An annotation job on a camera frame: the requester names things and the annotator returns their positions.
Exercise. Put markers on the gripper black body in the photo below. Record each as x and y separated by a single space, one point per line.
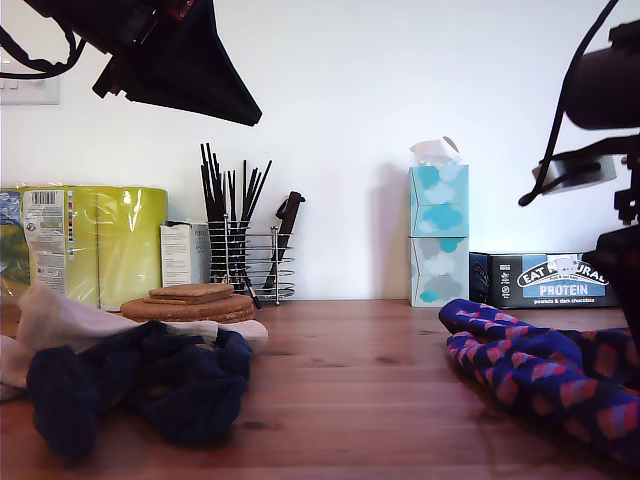
117 75

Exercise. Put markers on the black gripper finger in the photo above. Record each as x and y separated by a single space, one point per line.
625 270
210 55
175 90

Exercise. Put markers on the blue cupcake pattern sock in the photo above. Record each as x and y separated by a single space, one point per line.
550 400
475 315

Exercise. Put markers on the navy dotted sock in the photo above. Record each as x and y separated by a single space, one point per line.
60 400
200 405

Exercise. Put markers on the white sock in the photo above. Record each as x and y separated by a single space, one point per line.
55 312
12 370

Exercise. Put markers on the thin black stick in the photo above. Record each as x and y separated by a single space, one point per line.
263 181
244 187
216 182
255 190
205 172
233 197

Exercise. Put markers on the black protein bar box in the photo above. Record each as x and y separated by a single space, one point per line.
500 280

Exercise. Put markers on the yellow kitchen roll pack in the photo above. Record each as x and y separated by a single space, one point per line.
130 240

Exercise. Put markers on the pale grey carton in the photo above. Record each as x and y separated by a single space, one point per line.
200 250

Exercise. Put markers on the small white printed carton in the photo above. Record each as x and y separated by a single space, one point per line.
175 255

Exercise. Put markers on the grey cloud tissue box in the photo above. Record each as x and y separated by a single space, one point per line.
440 275

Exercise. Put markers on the blue cloud tissue box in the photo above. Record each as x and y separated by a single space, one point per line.
440 200

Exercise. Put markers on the square cork coaster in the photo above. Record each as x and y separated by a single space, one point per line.
170 298
200 290

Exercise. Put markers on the black pen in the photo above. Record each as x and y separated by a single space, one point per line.
252 295

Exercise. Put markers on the white tissue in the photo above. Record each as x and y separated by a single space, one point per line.
430 150

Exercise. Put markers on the white wall switch plate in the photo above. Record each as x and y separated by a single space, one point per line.
30 92

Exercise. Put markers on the arm grey camera box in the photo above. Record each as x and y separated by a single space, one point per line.
580 172

